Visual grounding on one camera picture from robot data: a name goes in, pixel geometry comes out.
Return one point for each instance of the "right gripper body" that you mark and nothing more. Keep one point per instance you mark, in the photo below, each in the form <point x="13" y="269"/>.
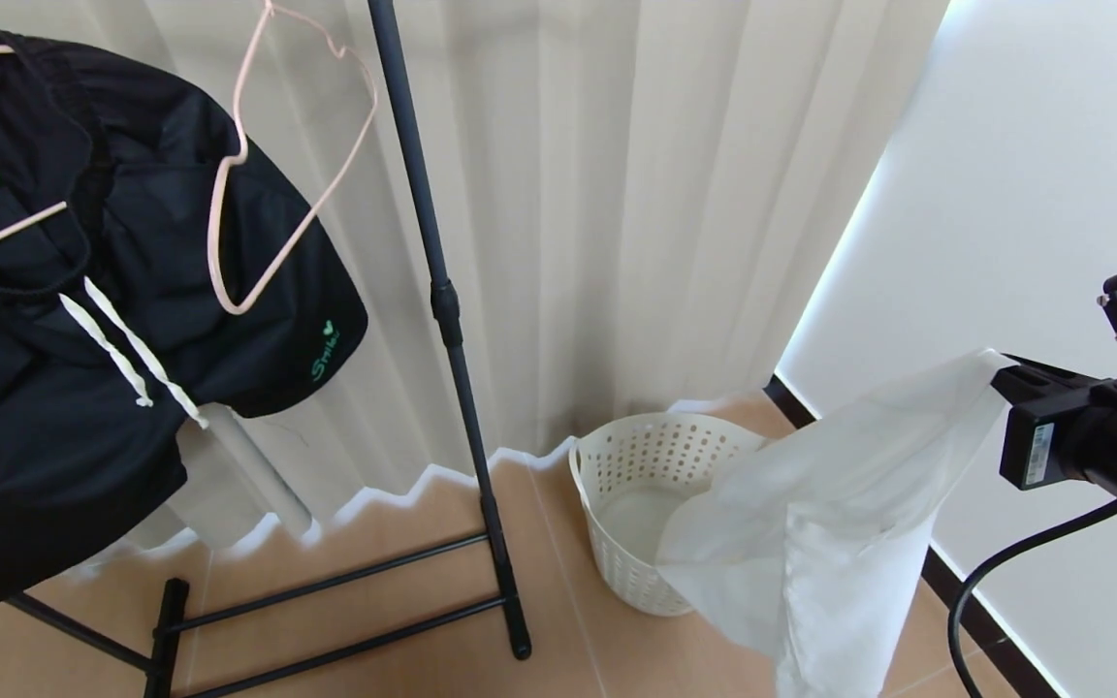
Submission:
<point x="1101" y="431"/>

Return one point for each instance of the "white garment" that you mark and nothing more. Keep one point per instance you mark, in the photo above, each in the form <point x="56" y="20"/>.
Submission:
<point x="830" y="543"/>

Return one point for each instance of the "pink clothes hanger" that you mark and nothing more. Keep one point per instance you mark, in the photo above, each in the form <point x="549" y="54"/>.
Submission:
<point x="6" y="231"/>
<point x="229" y="305"/>

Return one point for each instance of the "black shorts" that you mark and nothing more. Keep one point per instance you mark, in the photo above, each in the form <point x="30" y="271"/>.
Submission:
<point x="35" y="465"/>

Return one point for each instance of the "white laundry basket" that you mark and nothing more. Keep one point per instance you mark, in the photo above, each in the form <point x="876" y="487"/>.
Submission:
<point x="617" y="572"/>

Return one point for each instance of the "black clothes rack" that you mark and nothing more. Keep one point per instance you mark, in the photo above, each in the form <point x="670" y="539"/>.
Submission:
<point x="442" y="301"/>

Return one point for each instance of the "beige curtain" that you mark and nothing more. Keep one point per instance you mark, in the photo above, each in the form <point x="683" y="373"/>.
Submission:
<point x="665" y="194"/>

